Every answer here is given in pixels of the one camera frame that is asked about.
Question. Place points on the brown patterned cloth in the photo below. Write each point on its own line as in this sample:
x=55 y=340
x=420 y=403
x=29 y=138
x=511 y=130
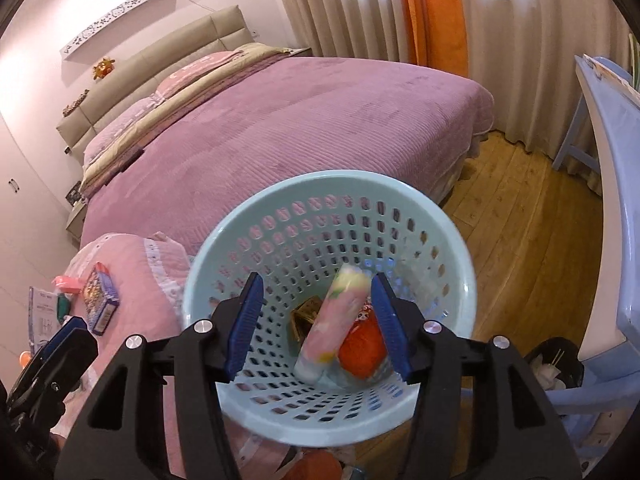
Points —
x=75 y=103

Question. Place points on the black bin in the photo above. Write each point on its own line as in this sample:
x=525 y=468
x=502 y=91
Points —
x=570 y=360

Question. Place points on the orange soft object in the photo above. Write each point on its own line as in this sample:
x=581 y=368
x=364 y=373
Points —
x=315 y=466

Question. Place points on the small green item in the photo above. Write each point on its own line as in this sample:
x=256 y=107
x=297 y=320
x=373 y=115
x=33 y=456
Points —
x=64 y=303

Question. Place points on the orange plush toy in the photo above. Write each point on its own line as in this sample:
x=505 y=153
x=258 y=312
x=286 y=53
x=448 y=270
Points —
x=104 y=67

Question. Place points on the dark picture frame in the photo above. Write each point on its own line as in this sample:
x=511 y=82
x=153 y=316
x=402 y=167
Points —
x=73 y=192

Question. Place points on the beige padded headboard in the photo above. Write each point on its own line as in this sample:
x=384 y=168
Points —
x=165 y=55

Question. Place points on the light blue plastic table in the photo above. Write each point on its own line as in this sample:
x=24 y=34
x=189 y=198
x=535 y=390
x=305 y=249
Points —
x=620 y=185

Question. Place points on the purple pillow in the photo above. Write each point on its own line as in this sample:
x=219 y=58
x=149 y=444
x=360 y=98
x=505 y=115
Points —
x=120 y=120

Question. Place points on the blue printed box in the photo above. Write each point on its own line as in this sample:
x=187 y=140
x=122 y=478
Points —
x=97 y=300

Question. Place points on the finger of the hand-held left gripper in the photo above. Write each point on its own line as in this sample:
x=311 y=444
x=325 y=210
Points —
x=75 y=360
x=62 y=332

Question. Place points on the white wall shelf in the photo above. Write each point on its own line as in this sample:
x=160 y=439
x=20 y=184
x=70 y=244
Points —
x=120 y=12

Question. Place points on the beige folded blanket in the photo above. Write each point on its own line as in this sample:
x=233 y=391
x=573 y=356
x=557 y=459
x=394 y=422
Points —
x=175 y=105

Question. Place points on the purple bedspread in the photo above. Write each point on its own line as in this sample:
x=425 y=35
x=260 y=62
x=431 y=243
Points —
x=300 y=125

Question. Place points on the pink printed blanket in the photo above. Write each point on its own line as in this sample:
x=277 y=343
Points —
x=140 y=280

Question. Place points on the pink tissue pack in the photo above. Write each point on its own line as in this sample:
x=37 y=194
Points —
x=325 y=325

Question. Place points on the orange snack packet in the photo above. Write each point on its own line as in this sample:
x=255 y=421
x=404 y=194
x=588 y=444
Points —
x=360 y=350

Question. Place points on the orange curtain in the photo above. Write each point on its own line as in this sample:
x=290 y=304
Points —
x=442 y=30

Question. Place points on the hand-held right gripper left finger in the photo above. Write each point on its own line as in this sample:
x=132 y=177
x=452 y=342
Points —
x=245 y=325

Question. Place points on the pink plastic item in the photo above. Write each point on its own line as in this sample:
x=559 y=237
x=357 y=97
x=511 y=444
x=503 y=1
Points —
x=67 y=285

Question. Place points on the pink pillow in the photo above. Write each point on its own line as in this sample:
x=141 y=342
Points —
x=200 y=67

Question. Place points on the beige nightstand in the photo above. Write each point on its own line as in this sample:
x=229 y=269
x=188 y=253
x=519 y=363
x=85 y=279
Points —
x=300 y=51
x=77 y=220

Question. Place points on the beige curtain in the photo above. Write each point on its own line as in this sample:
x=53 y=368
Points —
x=340 y=10
x=525 y=60

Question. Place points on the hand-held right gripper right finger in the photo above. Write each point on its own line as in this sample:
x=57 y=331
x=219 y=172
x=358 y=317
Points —
x=390 y=330

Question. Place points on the small gold box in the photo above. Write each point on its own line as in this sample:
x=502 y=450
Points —
x=305 y=317

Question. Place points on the light blue perforated basket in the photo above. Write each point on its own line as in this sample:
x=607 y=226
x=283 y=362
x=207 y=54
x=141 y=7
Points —
x=320 y=182

